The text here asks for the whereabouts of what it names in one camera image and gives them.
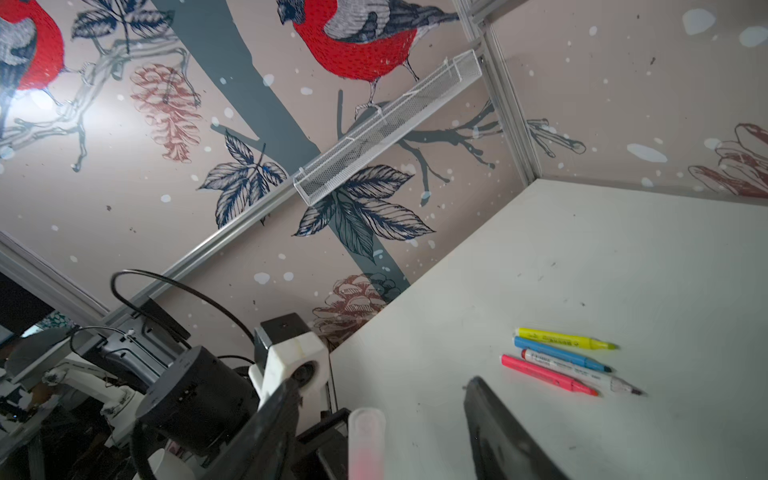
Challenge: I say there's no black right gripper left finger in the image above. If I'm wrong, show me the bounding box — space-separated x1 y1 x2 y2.
203 379 300 480

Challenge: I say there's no white marker pen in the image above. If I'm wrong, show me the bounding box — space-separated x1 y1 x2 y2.
521 349 643 396

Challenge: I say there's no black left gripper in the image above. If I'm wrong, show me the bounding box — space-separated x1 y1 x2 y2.
291 408 351 480

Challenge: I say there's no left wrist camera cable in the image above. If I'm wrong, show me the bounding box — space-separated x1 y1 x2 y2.
109 268 257 346

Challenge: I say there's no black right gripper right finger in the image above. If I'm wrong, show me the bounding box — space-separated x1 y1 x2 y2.
463 376 566 480

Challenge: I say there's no yellow highlighter pen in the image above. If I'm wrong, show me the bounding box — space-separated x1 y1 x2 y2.
515 328 618 350

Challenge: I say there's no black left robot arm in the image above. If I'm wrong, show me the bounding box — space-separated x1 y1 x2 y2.
129 342 350 479

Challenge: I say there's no clear pen cap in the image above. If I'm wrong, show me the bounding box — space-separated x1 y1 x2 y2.
348 408 386 480

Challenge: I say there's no blue highlighter pen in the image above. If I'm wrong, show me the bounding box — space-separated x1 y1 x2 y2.
514 336 612 373

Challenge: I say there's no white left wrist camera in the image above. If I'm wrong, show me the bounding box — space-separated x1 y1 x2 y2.
248 313 331 434

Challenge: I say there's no white mesh wall tray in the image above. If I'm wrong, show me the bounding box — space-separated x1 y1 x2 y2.
293 50 482 206

